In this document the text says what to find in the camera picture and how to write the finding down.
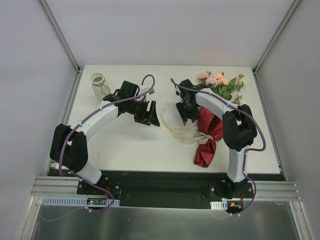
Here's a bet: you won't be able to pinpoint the dark red wrapping paper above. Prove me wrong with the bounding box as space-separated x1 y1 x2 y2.
193 107 223 168

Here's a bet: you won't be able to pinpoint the right aluminium frame post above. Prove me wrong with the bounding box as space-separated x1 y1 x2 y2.
252 0 303 76

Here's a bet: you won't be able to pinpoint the left white cable duct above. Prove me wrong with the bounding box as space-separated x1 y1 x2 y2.
42 196 120 208

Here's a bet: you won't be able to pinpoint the right white cable duct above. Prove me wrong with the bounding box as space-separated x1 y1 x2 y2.
210 199 228 211

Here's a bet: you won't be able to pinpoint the white cable duct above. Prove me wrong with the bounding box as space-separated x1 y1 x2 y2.
42 196 120 208
210 199 228 211

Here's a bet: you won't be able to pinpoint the cream printed ribbon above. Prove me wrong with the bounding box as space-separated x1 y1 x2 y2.
160 103 213 145

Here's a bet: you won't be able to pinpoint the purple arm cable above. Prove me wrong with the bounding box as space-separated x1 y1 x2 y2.
39 74 156 222
170 77 266 221

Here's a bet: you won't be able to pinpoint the pink flower bouquet green leaves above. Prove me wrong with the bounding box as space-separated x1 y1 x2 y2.
196 71 246 106

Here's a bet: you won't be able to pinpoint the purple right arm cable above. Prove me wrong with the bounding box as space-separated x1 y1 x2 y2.
170 77 266 221

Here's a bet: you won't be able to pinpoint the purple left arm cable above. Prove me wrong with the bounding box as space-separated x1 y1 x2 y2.
39 74 156 222

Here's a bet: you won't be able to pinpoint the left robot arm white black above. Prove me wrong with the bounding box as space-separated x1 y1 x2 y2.
49 81 160 195

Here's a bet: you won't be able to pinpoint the beige ceramic vase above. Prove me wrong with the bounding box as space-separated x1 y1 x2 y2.
90 73 111 102

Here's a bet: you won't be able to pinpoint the right side aluminium rail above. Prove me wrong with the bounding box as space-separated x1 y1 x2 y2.
252 72 287 181

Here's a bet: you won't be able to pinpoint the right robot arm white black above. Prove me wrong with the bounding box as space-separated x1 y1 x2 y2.
171 79 258 199

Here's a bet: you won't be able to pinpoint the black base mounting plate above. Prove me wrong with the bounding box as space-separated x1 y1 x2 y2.
76 170 229 209

